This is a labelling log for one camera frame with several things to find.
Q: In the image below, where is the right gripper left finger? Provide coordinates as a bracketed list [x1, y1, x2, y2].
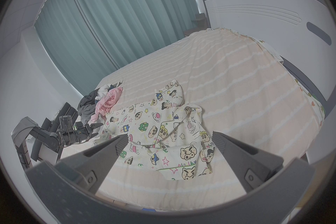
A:
[55, 134, 129, 193]

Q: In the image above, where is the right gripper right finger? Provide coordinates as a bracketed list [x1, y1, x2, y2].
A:
[212, 131, 284, 195]

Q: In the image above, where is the white printed pyjama top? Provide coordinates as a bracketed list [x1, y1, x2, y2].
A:
[101, 80, 216, 181]

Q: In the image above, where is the pink garment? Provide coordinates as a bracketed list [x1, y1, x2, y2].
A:
[94, 86, 124, 124]

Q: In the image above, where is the black garment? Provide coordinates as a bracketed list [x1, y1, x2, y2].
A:
[77, 90, 100, 110]

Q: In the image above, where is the white garment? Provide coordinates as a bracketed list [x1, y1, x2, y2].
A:
[95, 81, 124, 100]

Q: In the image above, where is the bed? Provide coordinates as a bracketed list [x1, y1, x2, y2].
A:
[60, 0, 336, 211]

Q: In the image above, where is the blue-green curtain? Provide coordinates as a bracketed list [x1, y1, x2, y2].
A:
[34, 0, 200, 99]

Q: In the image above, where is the grey bedside table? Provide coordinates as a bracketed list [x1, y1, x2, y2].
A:
[183, 13, 208, 36]

